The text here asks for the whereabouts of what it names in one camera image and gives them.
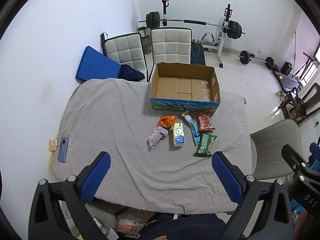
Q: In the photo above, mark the grey chair seat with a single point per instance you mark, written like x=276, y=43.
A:
x=105, y=212

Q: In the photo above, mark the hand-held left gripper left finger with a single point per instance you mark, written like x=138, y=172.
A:
x=96, y=177

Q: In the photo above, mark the beige shell chair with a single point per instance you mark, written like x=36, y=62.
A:
x=275, y=145

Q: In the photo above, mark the long barbell with black plates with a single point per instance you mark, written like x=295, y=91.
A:
x=195, y=22

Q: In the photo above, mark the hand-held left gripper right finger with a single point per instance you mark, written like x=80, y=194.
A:
x=226, y=177

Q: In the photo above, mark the blue smartphone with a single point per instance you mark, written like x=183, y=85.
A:
x=63, y=150

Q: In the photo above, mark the blue toothbrush packet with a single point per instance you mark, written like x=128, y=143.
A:
x=193, y=128

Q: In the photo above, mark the white shoes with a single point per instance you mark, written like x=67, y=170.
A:
x=280, y=93

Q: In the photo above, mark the pink cloth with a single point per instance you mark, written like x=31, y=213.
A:
x=132, y=222

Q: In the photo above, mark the red snack packet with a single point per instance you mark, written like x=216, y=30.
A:
x=203, y=121

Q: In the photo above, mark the black metal stand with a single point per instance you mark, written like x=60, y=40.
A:
x=307, y=62

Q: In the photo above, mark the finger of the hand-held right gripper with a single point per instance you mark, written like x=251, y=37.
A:
x=295, y=161
x=316, y=155

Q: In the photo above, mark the white bench press rack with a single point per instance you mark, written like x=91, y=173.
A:
x=221, y=43

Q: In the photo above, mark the white quilted chair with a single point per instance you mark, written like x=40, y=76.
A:
x=170, y=45
x=125, y=50

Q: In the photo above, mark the open cardboard box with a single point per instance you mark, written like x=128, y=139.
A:
x=180, y=87

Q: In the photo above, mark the grey table cloth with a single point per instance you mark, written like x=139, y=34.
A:
x=112, y=117

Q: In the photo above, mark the short barbell with black plates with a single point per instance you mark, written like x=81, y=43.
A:
x=257, y=60

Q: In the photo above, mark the grey sock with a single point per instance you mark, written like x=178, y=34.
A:
x=156, y=136

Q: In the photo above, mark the orange snack packet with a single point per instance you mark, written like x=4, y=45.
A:
x=166, y=121

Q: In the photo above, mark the brown wooden chair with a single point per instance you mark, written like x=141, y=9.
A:
x=303, y=102

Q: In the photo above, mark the green snack packet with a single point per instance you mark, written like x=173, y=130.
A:
x=205, y=145

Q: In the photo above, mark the person's dark clothing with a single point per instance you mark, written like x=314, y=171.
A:
x=185, y=226

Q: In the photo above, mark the blue foam mat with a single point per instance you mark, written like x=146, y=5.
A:
x=95, y=65

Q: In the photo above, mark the yellow cloth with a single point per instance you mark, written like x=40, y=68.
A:
x=53, y=145

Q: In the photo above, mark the grey water jug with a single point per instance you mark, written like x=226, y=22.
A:
x=147, y=45

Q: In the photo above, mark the black speaker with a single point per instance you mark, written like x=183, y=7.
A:
x=286, y=68

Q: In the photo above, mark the dark blue garment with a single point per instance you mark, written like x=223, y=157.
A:
x=131, y=73

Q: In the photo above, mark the dark blue weight bench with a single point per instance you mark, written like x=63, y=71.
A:
x=197, y=53

